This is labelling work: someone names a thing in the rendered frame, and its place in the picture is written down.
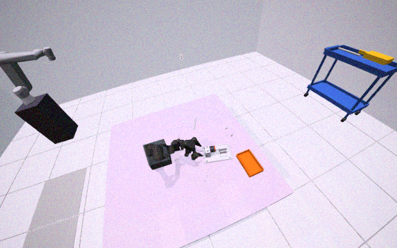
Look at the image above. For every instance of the orange rectangular tray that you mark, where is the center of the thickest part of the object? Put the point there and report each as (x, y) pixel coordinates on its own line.
(249, 163)

